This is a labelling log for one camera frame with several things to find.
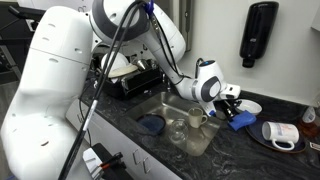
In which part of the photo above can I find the black dish rack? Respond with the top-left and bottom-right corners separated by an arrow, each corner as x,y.
103,67 -> 161,100

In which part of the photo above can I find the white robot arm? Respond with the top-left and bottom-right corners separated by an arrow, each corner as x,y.
1,0 -> 240,180

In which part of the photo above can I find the blue sponge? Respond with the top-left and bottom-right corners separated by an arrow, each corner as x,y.
229,111 -> 256,131

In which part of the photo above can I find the black device with red pens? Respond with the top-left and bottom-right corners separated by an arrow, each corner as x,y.
82,143 -> 133,180

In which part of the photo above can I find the white printed mug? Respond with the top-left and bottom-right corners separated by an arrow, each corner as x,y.
262,121 -> 299,151

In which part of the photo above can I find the clear glass in sink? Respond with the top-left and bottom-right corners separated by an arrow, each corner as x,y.
168,119 -> 188,144

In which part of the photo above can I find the cream mug in sink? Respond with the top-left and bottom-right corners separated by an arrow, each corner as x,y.
188,108 -> 208,128

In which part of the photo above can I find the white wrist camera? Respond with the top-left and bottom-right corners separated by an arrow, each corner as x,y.
220,84 -> 241,99

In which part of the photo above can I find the stainless steel sink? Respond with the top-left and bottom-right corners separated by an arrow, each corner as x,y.
127,92 -> 221,156

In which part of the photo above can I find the black wall soap dispenser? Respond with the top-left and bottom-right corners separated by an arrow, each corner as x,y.
239,1 -> 279,68

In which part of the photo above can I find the white ceramic bowl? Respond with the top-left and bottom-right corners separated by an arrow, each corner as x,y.
236,99 -> 262,115

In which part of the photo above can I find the black cable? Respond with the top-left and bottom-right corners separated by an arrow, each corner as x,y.
57,0 -> 148,180

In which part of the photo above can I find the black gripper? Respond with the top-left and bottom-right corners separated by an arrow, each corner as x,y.
217,100 -> 236,121

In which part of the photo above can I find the dark blue plate on counter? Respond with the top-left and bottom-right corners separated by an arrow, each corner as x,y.
246,118 -> 306,153

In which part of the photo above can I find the dark blue plate in sink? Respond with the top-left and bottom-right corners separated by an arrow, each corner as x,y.
137,114 -> 166,135

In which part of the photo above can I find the clear soap bottle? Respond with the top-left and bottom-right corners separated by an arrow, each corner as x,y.
302,107 -> 315,123

